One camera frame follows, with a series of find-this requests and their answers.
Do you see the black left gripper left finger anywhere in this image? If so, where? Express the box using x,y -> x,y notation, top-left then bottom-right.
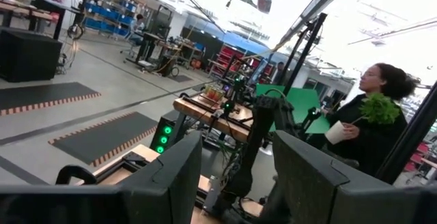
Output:
0,130 -> 203,224

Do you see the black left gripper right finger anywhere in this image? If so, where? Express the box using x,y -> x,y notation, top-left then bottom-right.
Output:
272,130 -> 437,224

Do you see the white paper cup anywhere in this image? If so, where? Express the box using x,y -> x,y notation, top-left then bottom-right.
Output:
324,120 -> 348,145

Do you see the black computer with green lights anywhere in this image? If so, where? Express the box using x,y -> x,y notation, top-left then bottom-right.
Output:
149,110 -> 181,155

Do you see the person's hand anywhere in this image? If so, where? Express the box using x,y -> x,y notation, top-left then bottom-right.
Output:
341,123 -> 361,141

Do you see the person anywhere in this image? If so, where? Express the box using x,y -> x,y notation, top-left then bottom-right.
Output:
272,61 -> 286,85
307,62 -> 421,177
128,13 -> 146,46

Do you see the black floor mat striped edge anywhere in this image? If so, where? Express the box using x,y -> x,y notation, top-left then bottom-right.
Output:
47,111 -> 159,168
0,81 -> 102,117

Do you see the wooden workbench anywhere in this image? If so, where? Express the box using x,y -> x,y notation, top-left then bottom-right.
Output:
172,93 -> 256,143

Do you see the green board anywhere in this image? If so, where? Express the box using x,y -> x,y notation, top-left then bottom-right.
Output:
255,83 -> 331,135

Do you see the green leafy plant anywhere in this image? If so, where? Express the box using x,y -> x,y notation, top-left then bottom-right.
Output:
351,92 -> 401,126

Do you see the clear box with orange contents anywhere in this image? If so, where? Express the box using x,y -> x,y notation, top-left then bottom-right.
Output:
203,84 -> 225,102

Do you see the shelf with red bins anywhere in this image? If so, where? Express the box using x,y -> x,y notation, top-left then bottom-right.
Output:
207,44 -> 274,82
404,141 -> 432,174

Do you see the black desk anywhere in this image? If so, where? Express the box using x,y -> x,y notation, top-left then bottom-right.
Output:
124,31 -> 163,68

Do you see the overhead light bar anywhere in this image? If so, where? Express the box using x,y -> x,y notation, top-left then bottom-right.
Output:
279,0 -> 360,46

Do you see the shelf with blue bins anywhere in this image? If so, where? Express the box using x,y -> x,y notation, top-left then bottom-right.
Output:
83,0 -> 138,38

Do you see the black cabinet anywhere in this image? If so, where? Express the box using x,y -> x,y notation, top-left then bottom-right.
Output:
0,27 -> 64,83

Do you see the black arched handle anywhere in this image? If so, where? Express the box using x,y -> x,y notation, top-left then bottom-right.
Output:
55,165 -> 98,186

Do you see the black upright frame post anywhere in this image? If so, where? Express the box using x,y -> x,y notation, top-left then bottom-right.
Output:
374,82 -> 437,186

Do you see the black camera pole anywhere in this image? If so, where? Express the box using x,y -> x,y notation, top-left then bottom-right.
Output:
282,12 -> 328,96

